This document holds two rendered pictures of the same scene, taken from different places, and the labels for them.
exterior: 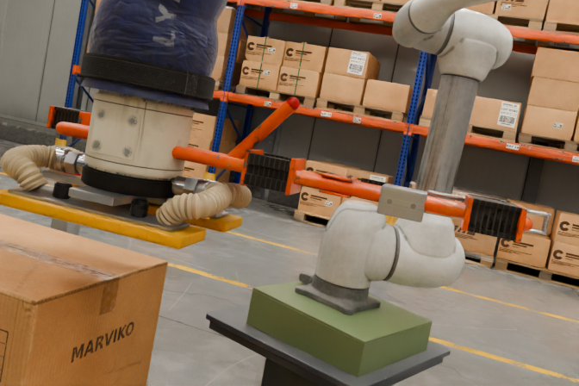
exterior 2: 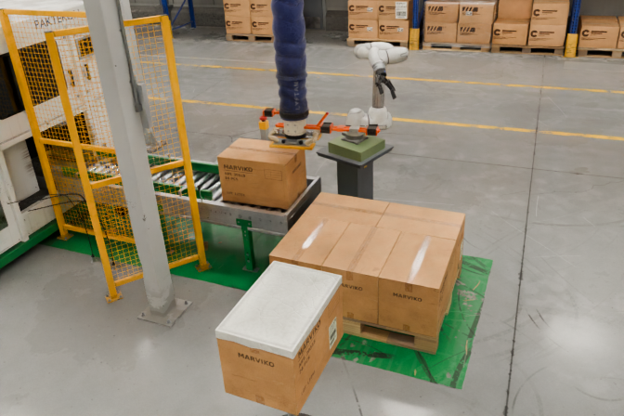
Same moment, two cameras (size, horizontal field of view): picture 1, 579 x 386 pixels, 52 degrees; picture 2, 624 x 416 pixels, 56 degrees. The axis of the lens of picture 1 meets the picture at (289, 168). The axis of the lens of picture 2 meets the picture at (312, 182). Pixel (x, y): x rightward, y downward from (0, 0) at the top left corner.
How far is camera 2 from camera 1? 3.53 m
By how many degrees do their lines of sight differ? 23
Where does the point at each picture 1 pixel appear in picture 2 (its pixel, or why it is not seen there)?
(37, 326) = (287, 169)
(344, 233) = (351, 121)
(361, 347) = (360, 154)
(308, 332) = (345, 152)
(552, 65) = not seen: outside the picture
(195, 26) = (303, 102)
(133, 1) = (289, 102)
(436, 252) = (381, 120)
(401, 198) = (353, 130)
